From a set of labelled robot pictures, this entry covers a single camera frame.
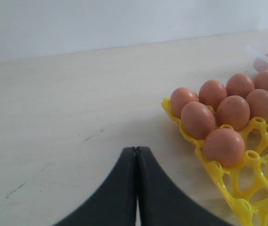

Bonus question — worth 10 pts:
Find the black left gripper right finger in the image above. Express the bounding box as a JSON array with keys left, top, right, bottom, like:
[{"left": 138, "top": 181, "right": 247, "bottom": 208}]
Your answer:
[{"left": 136, "top": 146, "right": 228, "bottom": 226}]

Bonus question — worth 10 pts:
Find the yellow plastic egg tray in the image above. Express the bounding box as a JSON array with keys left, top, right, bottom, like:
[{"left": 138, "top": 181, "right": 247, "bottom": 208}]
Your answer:
[{"left": 161, "top": 97, "right": 268, "bottom": 226}]

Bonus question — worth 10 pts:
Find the clear plastic storage box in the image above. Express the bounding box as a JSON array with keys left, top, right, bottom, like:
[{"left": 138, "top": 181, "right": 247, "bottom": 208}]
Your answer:
[{"left": 245, "top": 44, "right": 268, "bottom": 88}]

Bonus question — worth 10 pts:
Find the brown egg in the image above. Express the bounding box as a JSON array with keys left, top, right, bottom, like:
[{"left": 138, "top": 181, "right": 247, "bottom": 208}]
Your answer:
[
  {"left": 245, "top": 89, "right": 268, "bottom": 123},
  {"left": 253, "top": 54, "right": 268, "bottom": 72},
  {"left": 252, "top": 70, "right": 268, "bottom": 92},
  {"left": 181, "top": 102, "right": 216, "bottom": 140},
  {"left": 226, "top": 73, "right": 255, "bottom": 98},
  {"left": 198, "top": 80, "right": 227, "bottom": 111},
  {"left": 215, "top": 96, "right": 250, "bottom": 131},
  {"left": 202, "top": 128, "right": 245, "bottom": 167},
  {"left": 170, "top": 87, "right": 198, "bottom": 118}
]

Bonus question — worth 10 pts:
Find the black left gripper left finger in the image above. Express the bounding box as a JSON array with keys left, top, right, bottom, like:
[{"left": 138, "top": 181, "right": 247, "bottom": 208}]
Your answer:
[{"left": 56, "top": 147, "right": 137, "bottom": 226}]

